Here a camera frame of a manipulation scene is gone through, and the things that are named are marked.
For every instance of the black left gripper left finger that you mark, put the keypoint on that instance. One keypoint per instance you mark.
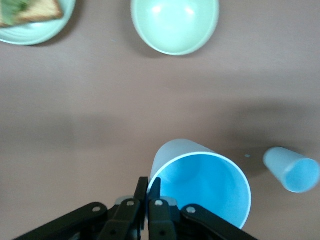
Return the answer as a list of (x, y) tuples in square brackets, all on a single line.
[(125, 217)]

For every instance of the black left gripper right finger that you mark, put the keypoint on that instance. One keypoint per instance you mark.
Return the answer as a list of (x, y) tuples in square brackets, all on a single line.
[(160, 220)]

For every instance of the blue plastic cup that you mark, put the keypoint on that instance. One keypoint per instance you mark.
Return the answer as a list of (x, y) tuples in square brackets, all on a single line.
[(205, 190), (295, 172)]

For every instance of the pale green bowl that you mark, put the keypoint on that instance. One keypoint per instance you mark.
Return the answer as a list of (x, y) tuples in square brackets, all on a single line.
[(175, 27)]

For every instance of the pale green plate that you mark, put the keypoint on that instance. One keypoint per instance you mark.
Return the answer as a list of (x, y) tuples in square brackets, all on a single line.
[(37, 32)]

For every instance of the toast slice under lettuce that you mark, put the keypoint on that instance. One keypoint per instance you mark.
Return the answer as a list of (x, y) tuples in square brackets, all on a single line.
[(42, 11)]

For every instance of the green lettuce leaf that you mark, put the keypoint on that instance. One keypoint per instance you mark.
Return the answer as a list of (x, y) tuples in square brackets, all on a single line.
[(12, 10)]

